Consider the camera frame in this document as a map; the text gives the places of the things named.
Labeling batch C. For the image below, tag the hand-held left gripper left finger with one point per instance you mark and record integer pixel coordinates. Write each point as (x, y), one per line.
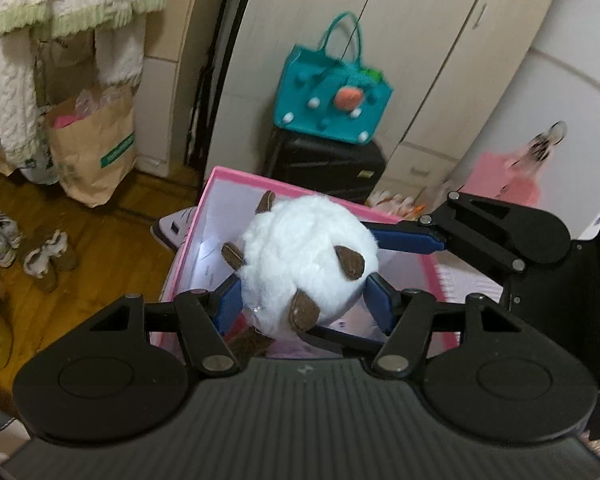
(227, 305)

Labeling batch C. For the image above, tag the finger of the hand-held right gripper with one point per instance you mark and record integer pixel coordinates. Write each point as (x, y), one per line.
(410, 240)
(345, 340)

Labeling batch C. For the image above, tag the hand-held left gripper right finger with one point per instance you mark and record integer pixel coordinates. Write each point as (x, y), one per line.
(380, 305)

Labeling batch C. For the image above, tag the pink cardboard box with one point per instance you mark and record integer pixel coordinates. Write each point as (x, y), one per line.
(177, 280)

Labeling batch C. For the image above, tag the panda plush toy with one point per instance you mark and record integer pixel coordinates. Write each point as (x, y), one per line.
(305, 250)

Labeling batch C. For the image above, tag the colourful gift bag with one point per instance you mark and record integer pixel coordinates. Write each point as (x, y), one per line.
(395, 204)

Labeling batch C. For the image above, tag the printed paper sheet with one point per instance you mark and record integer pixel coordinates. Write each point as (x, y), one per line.
(210, 265)

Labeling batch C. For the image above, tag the pink tote bag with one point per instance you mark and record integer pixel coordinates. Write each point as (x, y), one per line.
(495, 180)

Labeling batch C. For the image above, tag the black suitcase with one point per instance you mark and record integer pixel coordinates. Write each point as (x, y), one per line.
(325, 165)

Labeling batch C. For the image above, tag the beige wardrobe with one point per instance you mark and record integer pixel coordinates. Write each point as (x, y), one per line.
(430, 60)

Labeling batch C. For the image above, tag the teal felt handbag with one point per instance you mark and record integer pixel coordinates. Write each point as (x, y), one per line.
(305, 90)

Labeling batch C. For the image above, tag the brown paper bag green print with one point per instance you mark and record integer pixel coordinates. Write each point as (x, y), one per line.
(90, 160)

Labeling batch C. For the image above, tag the white green printed bag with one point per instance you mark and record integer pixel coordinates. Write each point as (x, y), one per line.
(40, 165)

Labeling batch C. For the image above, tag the beige tall cabinet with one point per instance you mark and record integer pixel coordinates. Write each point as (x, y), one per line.
(180, 35)

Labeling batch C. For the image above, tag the black metal frame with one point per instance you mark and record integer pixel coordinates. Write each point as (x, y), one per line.
(215, 85)

